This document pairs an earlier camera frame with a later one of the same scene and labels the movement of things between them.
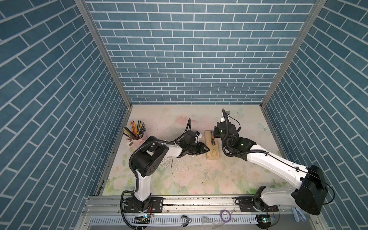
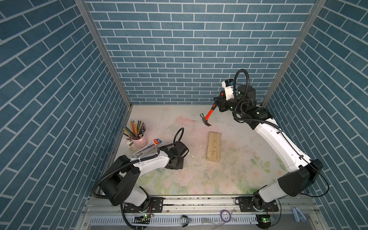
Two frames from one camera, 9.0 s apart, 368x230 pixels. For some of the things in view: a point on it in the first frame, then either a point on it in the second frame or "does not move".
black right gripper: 216,130 -> 222,101
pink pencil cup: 137,143 does not move
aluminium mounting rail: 107,212 does not move
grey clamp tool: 298,215 does not move
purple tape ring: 225,221 does not move
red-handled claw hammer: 212,139 -> 204,119
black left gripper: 200,149 -> 180,166
